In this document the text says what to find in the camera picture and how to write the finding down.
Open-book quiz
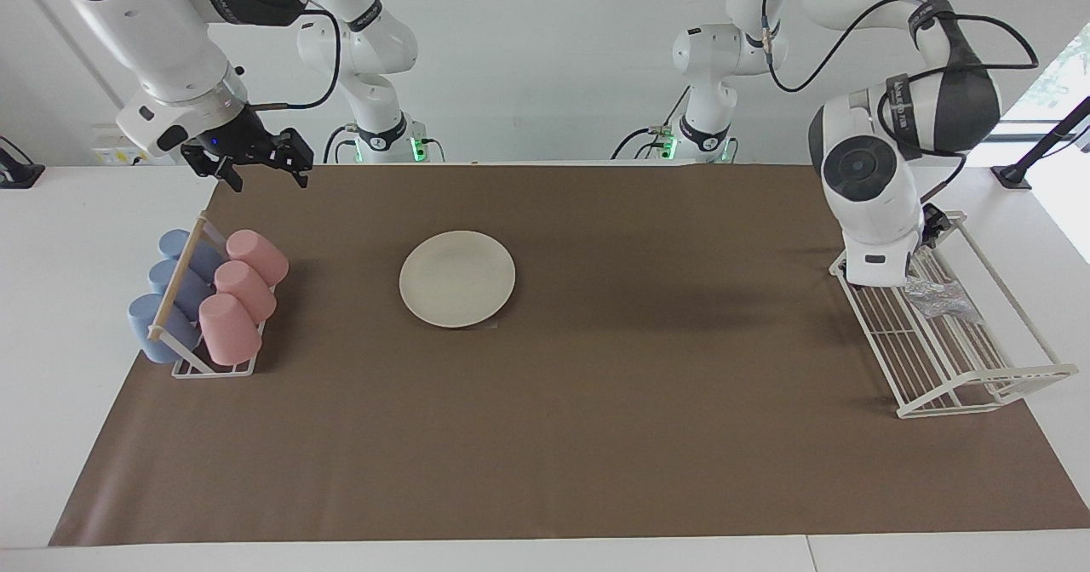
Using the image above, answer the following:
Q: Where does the cream round plate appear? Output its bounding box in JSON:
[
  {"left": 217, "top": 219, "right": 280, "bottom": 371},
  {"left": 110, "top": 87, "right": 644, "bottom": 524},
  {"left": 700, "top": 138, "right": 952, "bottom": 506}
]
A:
[{"left": 399, "top": 230, "right": 517, "bottom": 329}]

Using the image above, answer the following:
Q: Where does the pink plastic cup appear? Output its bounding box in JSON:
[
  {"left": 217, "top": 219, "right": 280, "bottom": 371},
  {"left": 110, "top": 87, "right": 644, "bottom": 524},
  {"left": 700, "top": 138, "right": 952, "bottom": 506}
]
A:
[
  {"left": 198, "top": 293, "right": 262, "bottom": 367},
  {"left": 226, "top": 229, "right": 290, "bottom": 287},
  {"left": 214, "top": 260, "right": 278, "bottom": 322}
]

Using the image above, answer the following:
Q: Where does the blue plastic cup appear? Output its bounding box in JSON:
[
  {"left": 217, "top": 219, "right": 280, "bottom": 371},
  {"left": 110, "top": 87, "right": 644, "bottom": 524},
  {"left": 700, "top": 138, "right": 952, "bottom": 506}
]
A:
[
  {"left": 128, "top": 294, "right": 204, "bottom": 364},
  {"left": 158, "top": 229, "right": 227, "bottom": 282},
  {"left": 148, "top": 259, "right": 215, "bottom": 317}
]

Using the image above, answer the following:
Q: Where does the bright window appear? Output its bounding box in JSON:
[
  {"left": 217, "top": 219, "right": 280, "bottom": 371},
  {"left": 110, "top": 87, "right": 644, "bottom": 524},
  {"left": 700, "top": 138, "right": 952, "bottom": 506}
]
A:
[{"left": 1001, "top": 23, "right": 1090, "bottom": 143}]

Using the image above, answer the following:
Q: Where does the black table clamp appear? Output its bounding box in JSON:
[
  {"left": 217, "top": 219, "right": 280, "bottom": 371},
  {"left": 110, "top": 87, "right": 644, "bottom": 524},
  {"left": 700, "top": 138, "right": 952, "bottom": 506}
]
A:
[{"left": 0, "top": 135, "right": 45, "bottom": 190}]

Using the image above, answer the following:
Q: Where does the brown table mat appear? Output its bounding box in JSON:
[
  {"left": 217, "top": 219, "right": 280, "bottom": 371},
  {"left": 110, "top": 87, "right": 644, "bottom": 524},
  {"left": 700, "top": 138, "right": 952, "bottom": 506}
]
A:
[{"left": 49, "top": 163, "right": 1090, "bottom": 547}]

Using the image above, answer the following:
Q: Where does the black right base cable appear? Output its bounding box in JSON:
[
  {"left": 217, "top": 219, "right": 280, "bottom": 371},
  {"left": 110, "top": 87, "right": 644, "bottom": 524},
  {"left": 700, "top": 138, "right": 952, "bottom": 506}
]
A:
[{"left": 324, "top": 125, "right": 357, "bottom": 164}]

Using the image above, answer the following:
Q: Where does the black base cable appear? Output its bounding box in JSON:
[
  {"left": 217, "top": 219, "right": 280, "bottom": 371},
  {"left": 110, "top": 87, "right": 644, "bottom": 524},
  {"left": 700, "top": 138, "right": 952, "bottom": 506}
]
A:
[
  {"left": 324, "top": 125, "right": 357, "bottom": 164},
  {"left": 611, "top": 127, "right": 663, "bottom": 161}
]

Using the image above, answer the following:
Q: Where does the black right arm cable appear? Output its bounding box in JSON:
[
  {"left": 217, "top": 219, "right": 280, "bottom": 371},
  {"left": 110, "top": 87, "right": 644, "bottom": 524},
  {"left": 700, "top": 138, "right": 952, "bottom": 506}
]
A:
[{"left": 251, "top": 9, "right": 341, "bottom": 112}]

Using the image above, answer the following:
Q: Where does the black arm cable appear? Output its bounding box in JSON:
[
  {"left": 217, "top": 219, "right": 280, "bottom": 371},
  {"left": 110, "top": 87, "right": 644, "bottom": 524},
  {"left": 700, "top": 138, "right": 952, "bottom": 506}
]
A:
[
  {"left": 760, "top": 0, "right": 1041, "bottom": 207},
  {"left": 251, "top": 9, "right": 341, "bottom": 112}
]

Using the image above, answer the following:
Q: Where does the wire cup rack wooden handle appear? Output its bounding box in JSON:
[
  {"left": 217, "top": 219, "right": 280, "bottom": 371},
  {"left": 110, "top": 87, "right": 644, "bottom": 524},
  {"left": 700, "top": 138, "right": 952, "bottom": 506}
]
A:
[{"left": 147, "top": 213, "right": 273, "bottom": 379}]

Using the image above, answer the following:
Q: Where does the white wall power outlet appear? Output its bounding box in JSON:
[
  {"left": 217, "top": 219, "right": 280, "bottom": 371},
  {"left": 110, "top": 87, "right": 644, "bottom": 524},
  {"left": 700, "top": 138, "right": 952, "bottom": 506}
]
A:
[{"left": 92, "top": 125, "right": 181, "bottom": 167}]

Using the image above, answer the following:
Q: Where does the white wire dish rack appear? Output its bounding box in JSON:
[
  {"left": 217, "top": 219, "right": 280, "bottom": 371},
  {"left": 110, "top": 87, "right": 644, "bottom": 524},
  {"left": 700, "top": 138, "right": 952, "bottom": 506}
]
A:
[{"left": 829, "top": 210, "right": 1079, "bottom": 420}]

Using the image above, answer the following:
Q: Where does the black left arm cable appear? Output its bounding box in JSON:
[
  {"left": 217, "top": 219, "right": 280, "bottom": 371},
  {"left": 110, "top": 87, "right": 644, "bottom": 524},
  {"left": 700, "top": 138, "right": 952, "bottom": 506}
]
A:
[{"left": 760, "top": 0, "right": 1041, "bottom": 207}]

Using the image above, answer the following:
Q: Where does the black left base cable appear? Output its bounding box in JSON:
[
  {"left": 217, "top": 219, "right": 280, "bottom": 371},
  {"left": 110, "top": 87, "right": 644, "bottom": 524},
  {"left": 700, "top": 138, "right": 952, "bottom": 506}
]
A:
[{"left": 611, "top": 127, "right": 663, "bottom": 161}]

